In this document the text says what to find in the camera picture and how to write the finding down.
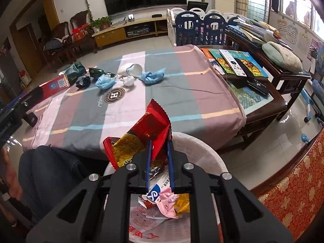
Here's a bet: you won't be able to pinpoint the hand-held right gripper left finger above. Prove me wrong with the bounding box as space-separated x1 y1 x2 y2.
27 140 153 243

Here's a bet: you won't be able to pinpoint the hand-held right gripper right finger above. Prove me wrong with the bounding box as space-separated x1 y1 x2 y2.
166 141 293 243

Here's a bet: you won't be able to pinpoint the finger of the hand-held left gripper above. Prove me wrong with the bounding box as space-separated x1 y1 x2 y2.
0 85 52 126

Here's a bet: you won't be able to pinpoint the red cardboard box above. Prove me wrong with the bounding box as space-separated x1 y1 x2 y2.
38 74 71 102

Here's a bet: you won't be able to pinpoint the white plastic waste bin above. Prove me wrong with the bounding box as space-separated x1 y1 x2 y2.
102 132 228 243

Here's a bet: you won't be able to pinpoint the pink packet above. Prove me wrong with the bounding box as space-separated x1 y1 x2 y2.
156 187 179 219

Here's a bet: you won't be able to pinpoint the black plastic bag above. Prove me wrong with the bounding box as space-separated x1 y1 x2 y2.
75 75 91 90

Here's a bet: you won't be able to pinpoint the clear plastic bin liner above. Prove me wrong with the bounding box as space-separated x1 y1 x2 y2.
104 133 226 243

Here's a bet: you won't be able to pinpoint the red foil snack packet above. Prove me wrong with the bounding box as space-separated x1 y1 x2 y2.
103 99 173 171

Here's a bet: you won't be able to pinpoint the green snack packet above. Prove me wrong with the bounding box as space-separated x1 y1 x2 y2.
88 67 115 79

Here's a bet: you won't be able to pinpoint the clear plastic wrapper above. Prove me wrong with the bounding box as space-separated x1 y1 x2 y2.
96 75 117 90

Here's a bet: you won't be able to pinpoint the white tissue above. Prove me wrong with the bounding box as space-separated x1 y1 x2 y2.
119 75 135 87

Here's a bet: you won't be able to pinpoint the white paper cup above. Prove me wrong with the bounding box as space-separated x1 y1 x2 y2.
118 63 143 78

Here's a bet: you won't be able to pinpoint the knotted blue face mask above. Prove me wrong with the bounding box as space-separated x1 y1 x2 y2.
138 68 166 84

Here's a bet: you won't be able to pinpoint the person's left hand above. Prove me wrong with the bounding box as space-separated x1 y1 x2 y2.
0 147 23 200

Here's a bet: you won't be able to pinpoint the red white bag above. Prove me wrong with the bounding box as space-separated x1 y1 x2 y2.
20 70 32 86

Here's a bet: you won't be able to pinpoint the dark thermos bottle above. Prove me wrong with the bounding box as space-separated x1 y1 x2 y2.
24 113 38 127

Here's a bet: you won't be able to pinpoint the grey refrigerator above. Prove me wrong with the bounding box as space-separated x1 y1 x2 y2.
0 53 13 99

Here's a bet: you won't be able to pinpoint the wooden door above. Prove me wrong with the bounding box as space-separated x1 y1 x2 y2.
16 25 38 78

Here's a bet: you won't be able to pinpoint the dark wooden armchair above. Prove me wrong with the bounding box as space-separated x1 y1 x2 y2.
43 21 74 66
69 10 98 53

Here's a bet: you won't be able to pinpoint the green tissue box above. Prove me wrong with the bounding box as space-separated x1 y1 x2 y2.
59 62 86 85

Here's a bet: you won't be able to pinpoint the person's blue jeans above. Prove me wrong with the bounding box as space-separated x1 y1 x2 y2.
18 145 84 223

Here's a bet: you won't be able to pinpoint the dark bag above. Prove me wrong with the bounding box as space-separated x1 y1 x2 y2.
44 37 64 51

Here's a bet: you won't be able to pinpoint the red gift box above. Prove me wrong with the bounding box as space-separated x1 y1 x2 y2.
72 25 93 41

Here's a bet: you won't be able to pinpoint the plaid tablecloth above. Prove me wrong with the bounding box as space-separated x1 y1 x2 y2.
21 44 247 161

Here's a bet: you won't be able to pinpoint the dark wooden coffee table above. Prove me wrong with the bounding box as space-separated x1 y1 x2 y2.
200 45 288 155

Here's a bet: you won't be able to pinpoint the wooden TV stand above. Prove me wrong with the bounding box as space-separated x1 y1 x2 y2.
92 15 169 48

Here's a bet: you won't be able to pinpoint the green potted plant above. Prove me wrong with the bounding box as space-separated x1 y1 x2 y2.
90 16 111 33

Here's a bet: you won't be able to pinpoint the white remote control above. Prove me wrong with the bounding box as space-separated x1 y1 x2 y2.
219 50 247 78

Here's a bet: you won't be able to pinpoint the orange book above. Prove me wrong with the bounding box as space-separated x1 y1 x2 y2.
201 48 226 75

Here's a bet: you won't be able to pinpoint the black stereo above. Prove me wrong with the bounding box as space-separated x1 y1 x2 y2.
125 25 148 37

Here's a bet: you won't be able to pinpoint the blue picture book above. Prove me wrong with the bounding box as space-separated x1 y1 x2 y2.
210 49 269 78

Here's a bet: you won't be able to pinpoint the dark wooden side table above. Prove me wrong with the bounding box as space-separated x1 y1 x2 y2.
225 30 312 122

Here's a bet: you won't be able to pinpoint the blue child's desk chair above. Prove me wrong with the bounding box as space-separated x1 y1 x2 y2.
301 40 324 127

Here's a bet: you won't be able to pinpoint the grey-green plush cushion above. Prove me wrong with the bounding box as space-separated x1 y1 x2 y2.
262 41 303 72

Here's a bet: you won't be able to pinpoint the blue white playpen fence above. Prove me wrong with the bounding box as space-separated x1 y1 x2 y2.
167 7 243 47

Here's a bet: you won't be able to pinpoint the stack of books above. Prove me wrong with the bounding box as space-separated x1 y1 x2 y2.
226 18 294 50

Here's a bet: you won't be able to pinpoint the black monitor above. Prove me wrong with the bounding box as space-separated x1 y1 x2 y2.
187 1 209 13

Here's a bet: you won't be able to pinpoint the window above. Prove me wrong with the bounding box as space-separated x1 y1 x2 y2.
271 0 324 34

